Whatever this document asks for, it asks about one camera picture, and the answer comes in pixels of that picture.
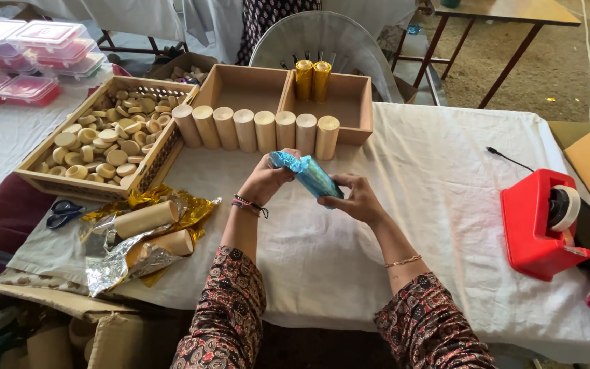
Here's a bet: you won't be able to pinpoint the red tape dispenser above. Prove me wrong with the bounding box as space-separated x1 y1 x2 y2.
499 168 590 282

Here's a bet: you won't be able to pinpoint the wooden lattice tray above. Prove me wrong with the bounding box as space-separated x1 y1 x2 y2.
13 75 200 204

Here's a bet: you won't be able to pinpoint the blue handled scissors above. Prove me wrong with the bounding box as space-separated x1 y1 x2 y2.
45 199 87 230

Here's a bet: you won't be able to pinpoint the person's right hand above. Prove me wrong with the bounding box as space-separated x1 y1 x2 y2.
331 173 389 226

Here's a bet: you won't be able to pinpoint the plain wooden box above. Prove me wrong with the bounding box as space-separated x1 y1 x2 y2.
278 70 374 147
191 64 291 120

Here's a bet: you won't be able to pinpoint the white tablecloth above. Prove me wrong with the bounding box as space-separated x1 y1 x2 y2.
0 101 590 366

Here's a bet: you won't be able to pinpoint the brown folding table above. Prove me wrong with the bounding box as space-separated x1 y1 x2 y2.
391 0 582 110

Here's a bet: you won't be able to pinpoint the open cardboard box with scraps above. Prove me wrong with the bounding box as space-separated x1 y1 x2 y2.
0 279 185 369

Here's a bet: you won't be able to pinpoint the maroon cloth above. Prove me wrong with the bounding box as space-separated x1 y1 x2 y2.
0 171 59 255

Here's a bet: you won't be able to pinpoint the person's left hand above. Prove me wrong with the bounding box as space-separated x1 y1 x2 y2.
238 148 302 209

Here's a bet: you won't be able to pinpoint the bare wooden cylinder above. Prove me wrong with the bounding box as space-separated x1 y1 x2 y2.
144 229 195 257
114 200 180 240

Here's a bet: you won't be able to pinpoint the row of wooden cylinders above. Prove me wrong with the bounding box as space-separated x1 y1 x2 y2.
171 104 341 161

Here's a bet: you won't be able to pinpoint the heap of wooden caps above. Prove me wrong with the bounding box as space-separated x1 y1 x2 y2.
34 90 179 188

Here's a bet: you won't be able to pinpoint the white plastic chair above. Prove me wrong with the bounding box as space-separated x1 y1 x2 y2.
248 11 404 104

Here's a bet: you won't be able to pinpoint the small cardboard box with bits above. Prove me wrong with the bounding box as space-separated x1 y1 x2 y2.
145 51 219 87

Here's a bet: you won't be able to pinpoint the gold foil wrapped cylinder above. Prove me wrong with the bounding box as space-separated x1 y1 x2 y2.
295 59 314 102
312 61 333 104

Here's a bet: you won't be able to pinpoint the black cable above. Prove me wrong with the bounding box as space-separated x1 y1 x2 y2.
486 147 536 173

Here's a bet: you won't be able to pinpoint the white tape roll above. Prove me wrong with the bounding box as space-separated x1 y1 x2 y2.
548 184 582 233

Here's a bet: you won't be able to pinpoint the thin gold bracelet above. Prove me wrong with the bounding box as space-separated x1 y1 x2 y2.
384 254 423 269

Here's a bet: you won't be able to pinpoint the stack of clear plastic containers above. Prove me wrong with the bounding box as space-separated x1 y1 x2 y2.
0 17 110 108

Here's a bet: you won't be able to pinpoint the crumpled silver foil sheet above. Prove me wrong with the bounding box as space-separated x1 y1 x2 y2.
78 205 189 298

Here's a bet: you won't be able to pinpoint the crumpled gold foil sheet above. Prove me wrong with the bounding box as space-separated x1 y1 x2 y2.
81 184 222 289

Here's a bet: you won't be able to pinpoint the colourful thread wrist bands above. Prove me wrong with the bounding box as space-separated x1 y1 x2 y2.
231 194 270 219

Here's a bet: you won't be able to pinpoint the blue foil cylinder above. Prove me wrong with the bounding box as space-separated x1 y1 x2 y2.
268 150 345 209

